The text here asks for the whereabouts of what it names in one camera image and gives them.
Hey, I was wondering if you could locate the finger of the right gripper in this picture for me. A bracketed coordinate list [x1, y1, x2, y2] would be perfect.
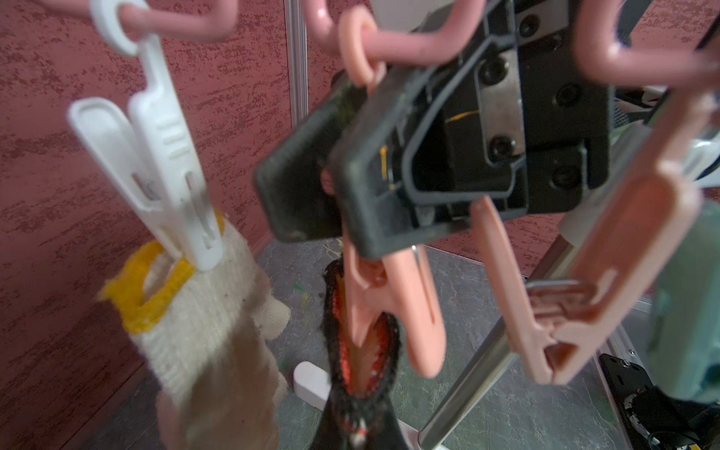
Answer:
[254, 72, 367, 243]

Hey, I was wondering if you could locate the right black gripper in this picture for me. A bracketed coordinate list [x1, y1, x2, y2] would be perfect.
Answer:
[329, 1, 613, 260]

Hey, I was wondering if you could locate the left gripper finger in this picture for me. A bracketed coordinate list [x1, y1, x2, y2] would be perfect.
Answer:
[309, 399, 409, 450]

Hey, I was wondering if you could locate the black cuff white glove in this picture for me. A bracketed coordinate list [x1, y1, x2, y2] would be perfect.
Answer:
[322, 259, 401, 418]

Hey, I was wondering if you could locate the pink clothespin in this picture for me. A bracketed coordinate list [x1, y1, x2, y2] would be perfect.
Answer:
[471, 89, 718, 386]
[339, 5, 446, 379]

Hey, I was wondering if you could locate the yellow cuff white glove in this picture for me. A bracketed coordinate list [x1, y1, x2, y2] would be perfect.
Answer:
[99, 219, 291, 449]

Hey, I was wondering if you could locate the white clothespin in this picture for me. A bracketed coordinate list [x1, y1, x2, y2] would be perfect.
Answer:
[67, 1, 224, 271]

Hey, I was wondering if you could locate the pink clip hanger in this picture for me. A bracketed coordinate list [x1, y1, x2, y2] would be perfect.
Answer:
[41, 1, 719, 89]

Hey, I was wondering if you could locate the clothes rack with steel bars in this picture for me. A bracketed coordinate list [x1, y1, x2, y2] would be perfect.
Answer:
[291, 123, 720, 450]

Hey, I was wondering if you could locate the green clothespin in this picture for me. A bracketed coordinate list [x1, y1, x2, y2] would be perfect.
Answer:
[647, 201, 719, 403]

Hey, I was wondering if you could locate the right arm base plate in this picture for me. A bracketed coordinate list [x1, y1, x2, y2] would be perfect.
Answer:
[598, 354, 719, 449]

